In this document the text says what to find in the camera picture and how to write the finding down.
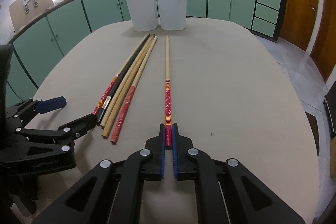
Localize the black chopstick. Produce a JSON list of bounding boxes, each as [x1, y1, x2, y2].
[[96, 33, 153, 125]]

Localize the plain wooden chopstick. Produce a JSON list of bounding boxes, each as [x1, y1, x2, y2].
[[98, 35, 154, 129], [101, 35, 155, 139]]

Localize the red orange banded chopstick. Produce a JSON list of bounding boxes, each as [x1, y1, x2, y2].
[[93, 34, 149, 116]]

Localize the red patterned chopstick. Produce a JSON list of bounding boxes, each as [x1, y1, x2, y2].
[[110, 36, 158, 144]]

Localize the red starred chopstick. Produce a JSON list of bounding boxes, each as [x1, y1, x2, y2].
[[165, 35, 172, 148]]

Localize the green lower kitchen cabinets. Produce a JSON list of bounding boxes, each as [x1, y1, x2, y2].
[[5, 0, 287, 107]]

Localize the cardboard box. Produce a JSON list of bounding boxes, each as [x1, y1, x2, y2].
[[9, 0, 54, 33]]

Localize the black glass cabinet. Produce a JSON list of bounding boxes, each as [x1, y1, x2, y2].
[[324, 83, 336, 138]]

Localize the white twin utensil holder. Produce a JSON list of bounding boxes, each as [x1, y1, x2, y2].
[[126, 0, 187, 32]]

